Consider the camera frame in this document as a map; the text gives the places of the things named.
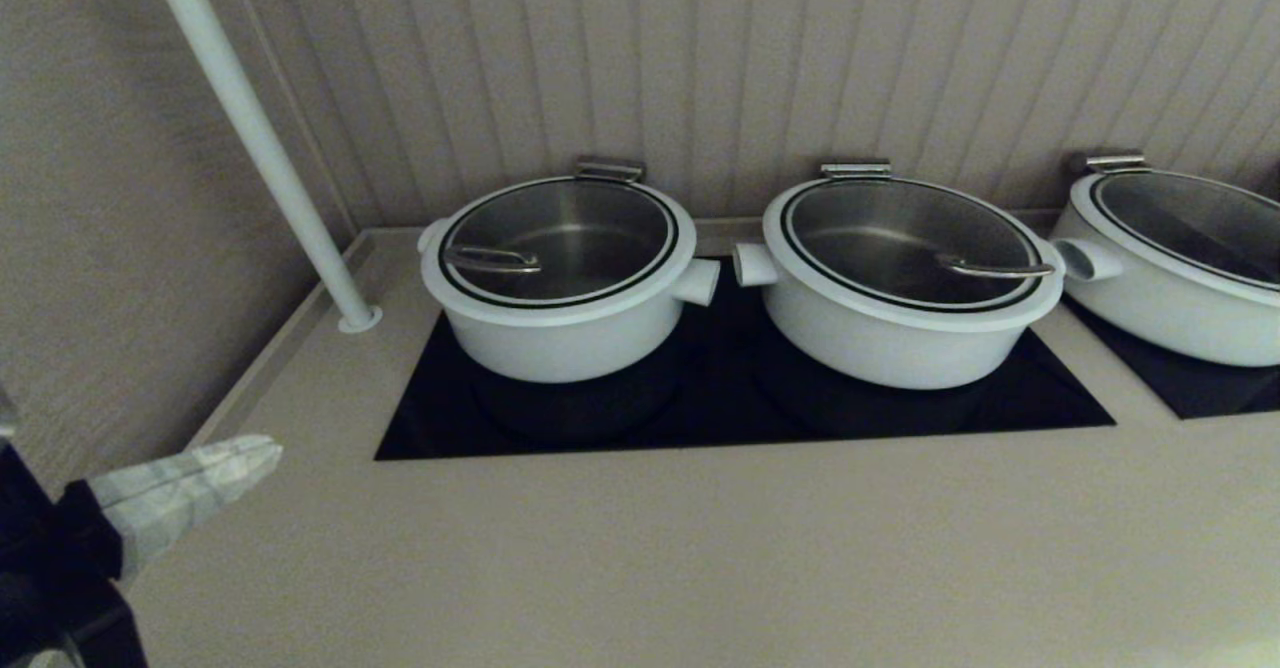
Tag white support pole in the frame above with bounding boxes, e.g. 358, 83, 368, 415
140, 0, 384, 336

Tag wide black glass cooktop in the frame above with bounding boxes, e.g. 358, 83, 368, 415
375, 258, 1116, 462

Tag white round cooking pot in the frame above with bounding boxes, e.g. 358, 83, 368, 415
417, 216, 721, 384
1050, 206, 1280, 367
732, 240, 1066, 391

